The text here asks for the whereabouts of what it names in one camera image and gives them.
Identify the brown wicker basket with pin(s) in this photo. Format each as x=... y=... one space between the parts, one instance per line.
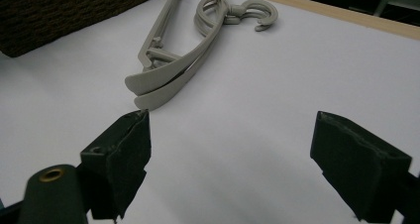
x=49 y=12

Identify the grey plastic clothes hanger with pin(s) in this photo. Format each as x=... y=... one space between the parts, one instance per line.
x=158 y=100
x=155 y=77

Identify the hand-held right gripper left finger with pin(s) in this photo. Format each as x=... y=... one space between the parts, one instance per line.
x=122 y=158

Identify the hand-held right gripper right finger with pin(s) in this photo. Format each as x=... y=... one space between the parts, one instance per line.
x=360 y=164

